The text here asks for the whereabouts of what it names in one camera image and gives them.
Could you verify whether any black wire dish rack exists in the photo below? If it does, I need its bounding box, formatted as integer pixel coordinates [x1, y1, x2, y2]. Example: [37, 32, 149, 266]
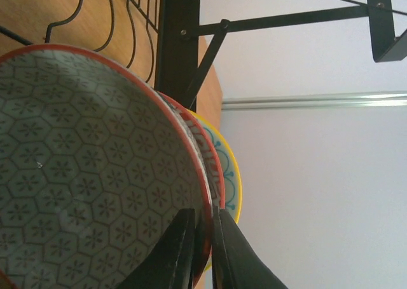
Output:
[0, 0, 407, 112]

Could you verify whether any black right gripper moving left finger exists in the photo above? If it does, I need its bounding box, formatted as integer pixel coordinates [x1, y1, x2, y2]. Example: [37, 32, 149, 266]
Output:
[120, 209, 195, 289]

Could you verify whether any black right gripper fixed right finger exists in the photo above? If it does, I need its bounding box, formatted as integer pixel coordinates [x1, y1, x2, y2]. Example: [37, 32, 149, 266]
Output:
[212, 206, 287, 289]

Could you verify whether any aluminium frame post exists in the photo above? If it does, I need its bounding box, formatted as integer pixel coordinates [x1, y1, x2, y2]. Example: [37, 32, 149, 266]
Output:
[221, 91, 406, 111]

